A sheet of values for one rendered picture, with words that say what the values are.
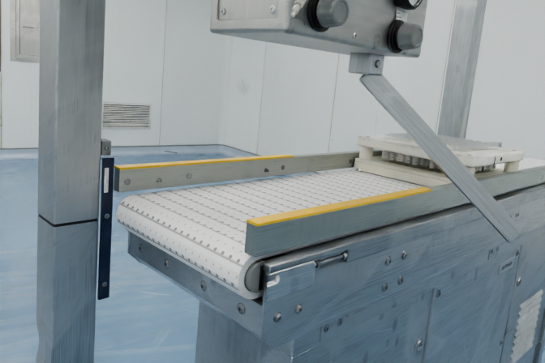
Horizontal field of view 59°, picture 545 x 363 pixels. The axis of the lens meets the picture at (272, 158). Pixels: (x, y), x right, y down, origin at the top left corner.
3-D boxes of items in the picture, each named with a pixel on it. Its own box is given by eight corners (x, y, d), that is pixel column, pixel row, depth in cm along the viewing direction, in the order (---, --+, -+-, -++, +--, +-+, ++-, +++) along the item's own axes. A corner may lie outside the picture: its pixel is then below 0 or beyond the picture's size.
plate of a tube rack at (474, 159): (472, 168, 83) (474, 156, 83) (356, 145, 100) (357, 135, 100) (523, 160, 100) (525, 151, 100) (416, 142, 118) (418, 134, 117)
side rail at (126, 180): (118, 192, 65) (119, 169, 64) (113, 190, 66) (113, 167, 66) (500, 151, 157) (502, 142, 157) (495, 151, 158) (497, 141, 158)
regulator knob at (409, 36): (406, 52, 48) (413, 6, 47) (384, 51, 50) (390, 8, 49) (423, 55, 50) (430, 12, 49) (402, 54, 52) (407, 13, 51)
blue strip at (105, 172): (99, 301, 67) (104, 158, 64) (96, 299, 67) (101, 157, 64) (109, 297, 68) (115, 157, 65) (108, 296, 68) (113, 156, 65)
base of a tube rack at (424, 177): (467, 196, 84) (469, 183, 84) (353, 168, 101) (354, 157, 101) (519, 184, 101) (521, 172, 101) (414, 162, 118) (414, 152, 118)
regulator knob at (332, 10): (326, 28, 39) (332, -29, 39) (304, 29, 41) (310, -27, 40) (351, 34, 42) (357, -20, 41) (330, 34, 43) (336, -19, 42)
